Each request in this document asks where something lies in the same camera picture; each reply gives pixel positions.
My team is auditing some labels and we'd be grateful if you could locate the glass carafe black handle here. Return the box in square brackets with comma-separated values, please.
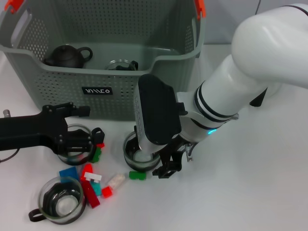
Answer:
[249, 88, 269, 108]

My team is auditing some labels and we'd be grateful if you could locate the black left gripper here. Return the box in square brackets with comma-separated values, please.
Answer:
[0, 102, 104, 155]

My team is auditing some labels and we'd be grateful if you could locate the white toy brick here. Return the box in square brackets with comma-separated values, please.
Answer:
[84, 172, 102, 182]

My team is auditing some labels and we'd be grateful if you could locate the orange bin handle clip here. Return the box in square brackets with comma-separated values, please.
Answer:
[4, 0, 25, 13]
[194, 0, 207, 20]

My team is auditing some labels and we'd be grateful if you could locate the dark red long brick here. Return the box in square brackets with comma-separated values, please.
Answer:
[81, 180, 101, 208]

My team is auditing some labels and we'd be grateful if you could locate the dark left arm cable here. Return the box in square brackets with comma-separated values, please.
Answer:
[0, 148, 21, 164]

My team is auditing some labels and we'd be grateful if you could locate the beige translucent toy brick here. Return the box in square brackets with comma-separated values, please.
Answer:
[107, 174, 126, 190]

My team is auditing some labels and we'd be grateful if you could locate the glass teacup black sleeve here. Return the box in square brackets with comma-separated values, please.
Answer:
[57, 124, 105, 167]
[28, 177, 87, 226]
[105, 59, 140, 71]
[123, 131, 161, 173]

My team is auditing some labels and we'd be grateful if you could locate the green toy brick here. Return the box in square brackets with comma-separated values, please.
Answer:
[90, 147, 102, 163]
[128, 171, 147, 180]

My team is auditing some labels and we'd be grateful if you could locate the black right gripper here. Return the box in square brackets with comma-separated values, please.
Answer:
[152, 134, 191, 180]

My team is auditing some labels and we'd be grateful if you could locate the orange-red toy brick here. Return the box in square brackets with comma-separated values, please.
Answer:
[80, 163, 94, 181]

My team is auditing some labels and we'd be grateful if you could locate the teal toy brick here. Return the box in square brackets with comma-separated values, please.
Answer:
[90, 181, 103, 197]

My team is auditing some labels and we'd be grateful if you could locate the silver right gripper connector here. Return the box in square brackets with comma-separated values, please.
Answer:
[185, 143, 194, 162]

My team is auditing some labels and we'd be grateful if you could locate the silver vented right wrist box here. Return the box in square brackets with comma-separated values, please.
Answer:
[133, 74, 188, 154]

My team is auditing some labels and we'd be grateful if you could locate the grey-green perforated storage bin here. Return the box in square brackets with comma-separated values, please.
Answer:
[0, 0, 207, 121]

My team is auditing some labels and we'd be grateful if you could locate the black clay teapot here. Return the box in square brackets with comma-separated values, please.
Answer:
[43, 45, 94, 69]

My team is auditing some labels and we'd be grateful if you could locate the blue flat toy plate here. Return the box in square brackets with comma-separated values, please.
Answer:
[59, 166, 80, 183]

